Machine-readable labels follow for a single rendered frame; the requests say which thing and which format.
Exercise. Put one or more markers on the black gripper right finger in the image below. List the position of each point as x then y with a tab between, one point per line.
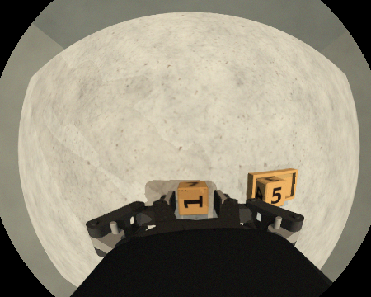
273	218

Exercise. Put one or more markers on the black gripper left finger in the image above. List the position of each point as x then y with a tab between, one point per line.
107	230

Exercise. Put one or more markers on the tan number cube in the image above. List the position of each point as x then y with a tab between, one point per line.
271	190
193	198

